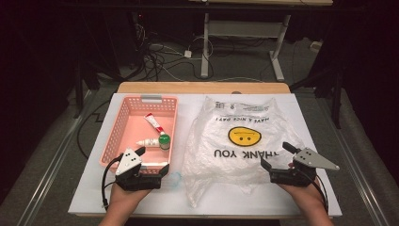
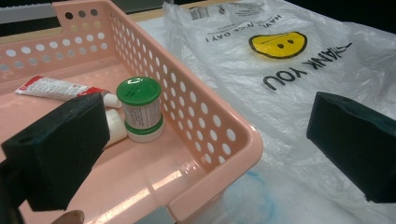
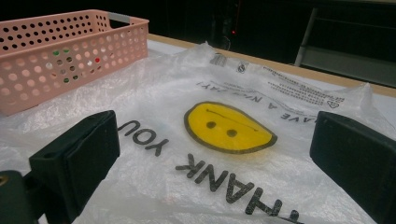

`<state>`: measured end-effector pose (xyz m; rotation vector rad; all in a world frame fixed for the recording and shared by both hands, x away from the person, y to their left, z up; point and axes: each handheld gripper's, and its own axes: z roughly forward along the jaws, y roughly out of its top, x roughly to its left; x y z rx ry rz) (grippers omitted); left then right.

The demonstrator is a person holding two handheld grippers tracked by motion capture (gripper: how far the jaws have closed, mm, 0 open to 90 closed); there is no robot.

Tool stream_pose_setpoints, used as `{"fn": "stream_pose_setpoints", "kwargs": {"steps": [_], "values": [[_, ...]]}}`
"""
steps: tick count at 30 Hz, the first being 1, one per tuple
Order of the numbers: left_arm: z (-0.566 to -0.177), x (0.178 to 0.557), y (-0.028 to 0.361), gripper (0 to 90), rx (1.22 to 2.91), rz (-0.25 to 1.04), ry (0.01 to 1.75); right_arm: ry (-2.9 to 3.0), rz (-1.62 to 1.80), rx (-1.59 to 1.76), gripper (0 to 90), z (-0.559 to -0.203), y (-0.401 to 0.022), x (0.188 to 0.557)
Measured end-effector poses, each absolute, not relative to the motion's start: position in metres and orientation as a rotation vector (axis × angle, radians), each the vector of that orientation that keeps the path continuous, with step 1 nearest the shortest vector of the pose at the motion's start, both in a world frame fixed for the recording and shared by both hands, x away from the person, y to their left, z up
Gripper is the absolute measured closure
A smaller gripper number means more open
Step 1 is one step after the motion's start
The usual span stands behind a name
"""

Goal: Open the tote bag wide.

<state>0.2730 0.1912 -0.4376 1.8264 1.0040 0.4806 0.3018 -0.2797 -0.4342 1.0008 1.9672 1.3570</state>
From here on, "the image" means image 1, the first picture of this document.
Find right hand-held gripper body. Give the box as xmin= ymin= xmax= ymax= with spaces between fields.
xmin=269 ymin=147 xmax=341 ymax=188

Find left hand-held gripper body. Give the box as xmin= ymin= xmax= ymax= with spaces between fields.
xmin=115 ymin=147 xmax=163 ymax=192

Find small white dropper bottle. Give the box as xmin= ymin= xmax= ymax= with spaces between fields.
xmin=135 ymin=137 xmax=161 ymax=148

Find pink plastic basket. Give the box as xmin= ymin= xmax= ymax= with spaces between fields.
xmin=99 ymin=94 xmax=180 ymax=176

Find red and white tube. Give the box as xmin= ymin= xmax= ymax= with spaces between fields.
xmin=143 ymin=112 xmax=167 ymax=136

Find white plastic bag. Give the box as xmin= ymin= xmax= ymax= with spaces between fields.
xmin=181 ymin=96 xmax=306 ymax=209

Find person's left hand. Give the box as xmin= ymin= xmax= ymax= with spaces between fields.
xmin=107 ymin=183 xmax=152 ymax=209

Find person's right hand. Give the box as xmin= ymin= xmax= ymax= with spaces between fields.
xmin=278 ymin=180 xmax=327 ymax=209

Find clear plastic piece blue rim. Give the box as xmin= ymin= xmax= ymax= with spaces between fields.
xmin=168 ymin=170 xmax=184 ymax=190

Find black stand leg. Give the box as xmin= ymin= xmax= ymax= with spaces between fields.
xmin=289 ymin=66 xmax=343 ymax=130

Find white desk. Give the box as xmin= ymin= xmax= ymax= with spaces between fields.
xmin=187 ymin=0 xmax=334 ymax=82

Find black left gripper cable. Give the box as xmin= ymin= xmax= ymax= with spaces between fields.
xmin=100 ymin=153 xmax=124 ymax=210

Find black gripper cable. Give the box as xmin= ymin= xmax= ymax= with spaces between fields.
xmin=100 ymin=153 xmax=124 ymax=210
xmin=300 ymin=170 xmax=330 ymax=215

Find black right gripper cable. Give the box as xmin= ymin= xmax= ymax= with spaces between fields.
xmin=300 ymin=170 xmax=330 ymax=215

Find black floor cable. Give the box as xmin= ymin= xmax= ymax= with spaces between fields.
xmin=76 ymin=99 xmax=111 ymax=160

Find metal floor rail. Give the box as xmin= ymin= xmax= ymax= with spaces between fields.
xmin=15 ymin=89 xmax=98 ymax=226
xmin=314 ymin=95 xmax=391 ymax=226

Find bundle of floor cables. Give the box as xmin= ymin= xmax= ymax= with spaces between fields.
xmin=134 ymin=18 xmax=217 ymax=83

